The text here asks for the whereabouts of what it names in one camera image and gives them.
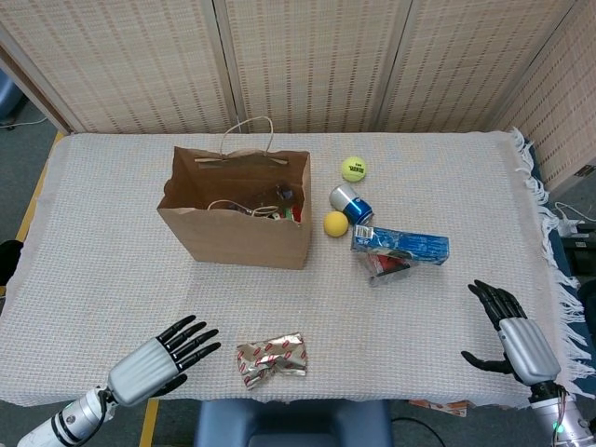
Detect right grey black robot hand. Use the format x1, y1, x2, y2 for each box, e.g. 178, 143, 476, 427
460, 278, 562, 386

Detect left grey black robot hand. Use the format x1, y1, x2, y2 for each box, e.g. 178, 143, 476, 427
105, 315, 223, 407

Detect silver snack wrapper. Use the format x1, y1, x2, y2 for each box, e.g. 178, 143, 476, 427
236, 331, 308, 391

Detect green snack packet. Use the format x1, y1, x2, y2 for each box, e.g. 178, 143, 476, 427
269, 204, 304, 224

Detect clear plastic water bottle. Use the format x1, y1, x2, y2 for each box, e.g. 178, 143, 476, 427
253, 183, 299, 210

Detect brown paper bag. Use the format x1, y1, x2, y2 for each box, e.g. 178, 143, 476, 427
156, 115, 312, 270

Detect black equipment box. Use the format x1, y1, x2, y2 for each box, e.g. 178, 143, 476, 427
561, 223, 596, 280

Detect white woven fringed tablecloth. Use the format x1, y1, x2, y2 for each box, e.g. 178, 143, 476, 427
0, 126, 596, 411

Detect white power strip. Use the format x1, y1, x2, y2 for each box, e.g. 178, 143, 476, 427
553, 202, 590, 237

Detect blue cookie box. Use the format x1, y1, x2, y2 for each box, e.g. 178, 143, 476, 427
350, 223, 451, 266

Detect clear plastic box red contents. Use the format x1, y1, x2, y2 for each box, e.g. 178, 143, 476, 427
358, 251, 415, 288

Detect black object beside table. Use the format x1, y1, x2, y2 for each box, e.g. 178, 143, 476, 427
0, 239, 27, 285

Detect blue silver drink can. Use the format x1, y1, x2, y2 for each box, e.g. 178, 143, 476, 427
329, 183, 375, 225

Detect yellow foam ball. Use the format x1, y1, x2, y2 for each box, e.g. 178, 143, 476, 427
323, 210, 349, 238

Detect yellow-green tennis ball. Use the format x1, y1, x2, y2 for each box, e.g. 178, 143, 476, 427
341, 156, 369, 183

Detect blue office chair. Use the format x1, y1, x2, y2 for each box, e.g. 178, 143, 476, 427
0, 76, 24, 129

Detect woven folding screen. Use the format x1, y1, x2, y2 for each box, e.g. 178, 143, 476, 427
0, 0, 596, 192

